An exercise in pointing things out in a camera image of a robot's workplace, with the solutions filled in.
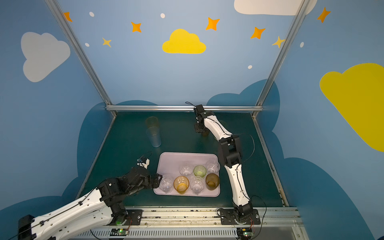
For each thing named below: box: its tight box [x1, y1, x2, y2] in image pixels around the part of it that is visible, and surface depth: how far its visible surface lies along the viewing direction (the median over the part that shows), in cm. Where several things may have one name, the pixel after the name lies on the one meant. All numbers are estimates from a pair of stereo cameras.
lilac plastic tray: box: [154, 152, 221, 197], surface depth 87 cm
